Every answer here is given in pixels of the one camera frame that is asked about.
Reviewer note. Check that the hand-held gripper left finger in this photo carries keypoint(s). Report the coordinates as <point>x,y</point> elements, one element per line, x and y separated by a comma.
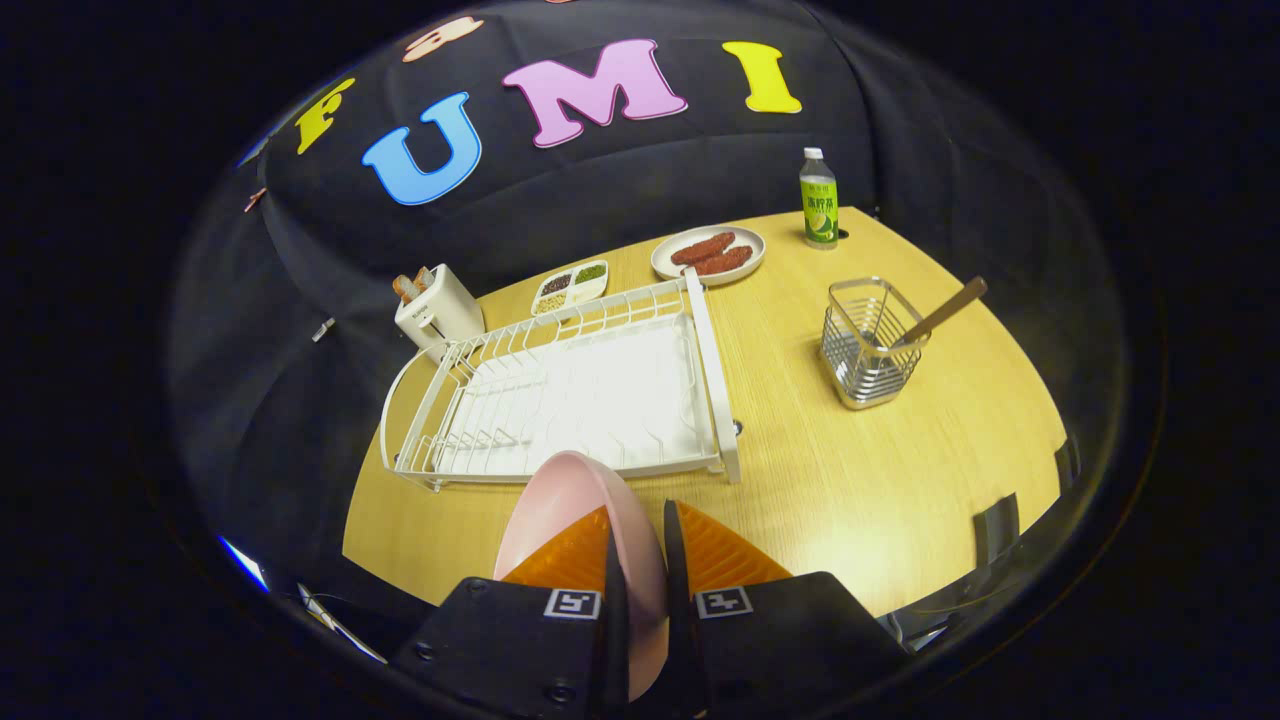
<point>520,640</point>

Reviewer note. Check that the silver clip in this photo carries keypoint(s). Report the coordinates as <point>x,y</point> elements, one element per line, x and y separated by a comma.
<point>323,330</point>

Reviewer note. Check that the dark wooden spoon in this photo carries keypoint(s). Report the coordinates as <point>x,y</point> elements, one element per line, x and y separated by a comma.
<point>950,308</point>

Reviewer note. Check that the black backdrop cloth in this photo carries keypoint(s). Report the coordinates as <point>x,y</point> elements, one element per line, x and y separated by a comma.
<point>700,160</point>

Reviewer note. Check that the green label drink bottle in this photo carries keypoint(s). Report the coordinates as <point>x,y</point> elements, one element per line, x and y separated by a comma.
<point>819,205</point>

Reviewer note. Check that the white toaster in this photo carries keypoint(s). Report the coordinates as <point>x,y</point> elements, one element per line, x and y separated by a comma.
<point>445,312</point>

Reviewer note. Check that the white dish rack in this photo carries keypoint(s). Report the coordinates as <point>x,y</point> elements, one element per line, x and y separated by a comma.
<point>600,390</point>

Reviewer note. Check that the white round plate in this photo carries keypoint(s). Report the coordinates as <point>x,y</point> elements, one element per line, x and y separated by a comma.
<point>750,243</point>

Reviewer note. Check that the reddish brown meat piece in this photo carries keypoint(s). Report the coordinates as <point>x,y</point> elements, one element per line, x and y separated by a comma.
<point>722,261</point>
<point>703,248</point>

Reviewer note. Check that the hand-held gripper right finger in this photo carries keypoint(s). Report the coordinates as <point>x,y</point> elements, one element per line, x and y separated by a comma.
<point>780,630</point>

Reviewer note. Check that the white divided condiment dish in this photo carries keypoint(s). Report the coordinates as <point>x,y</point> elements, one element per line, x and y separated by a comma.
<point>570,288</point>

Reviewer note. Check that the pink plate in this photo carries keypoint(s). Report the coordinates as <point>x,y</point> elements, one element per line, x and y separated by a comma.
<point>570,490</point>

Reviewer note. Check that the brown toast slice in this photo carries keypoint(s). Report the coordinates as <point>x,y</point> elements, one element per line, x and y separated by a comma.
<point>424,279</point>
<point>404,288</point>

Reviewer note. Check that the pink clip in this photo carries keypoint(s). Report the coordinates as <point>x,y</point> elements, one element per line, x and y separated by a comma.
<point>256,199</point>

